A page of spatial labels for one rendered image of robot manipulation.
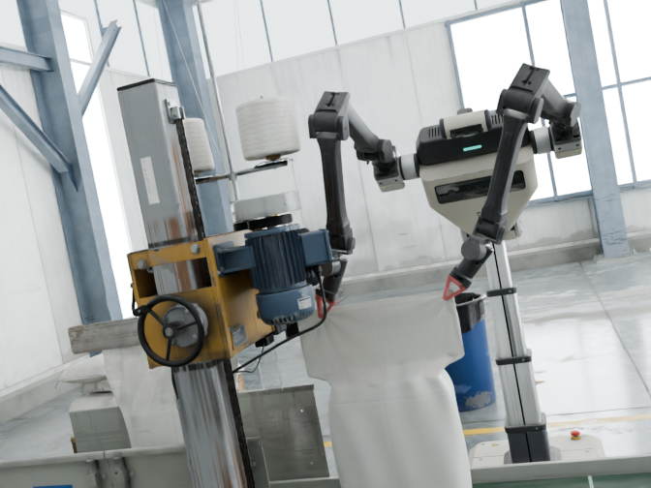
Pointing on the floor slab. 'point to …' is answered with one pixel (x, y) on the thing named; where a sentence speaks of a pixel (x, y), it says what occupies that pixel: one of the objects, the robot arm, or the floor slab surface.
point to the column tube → (181, 281)
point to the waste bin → (469, 397)
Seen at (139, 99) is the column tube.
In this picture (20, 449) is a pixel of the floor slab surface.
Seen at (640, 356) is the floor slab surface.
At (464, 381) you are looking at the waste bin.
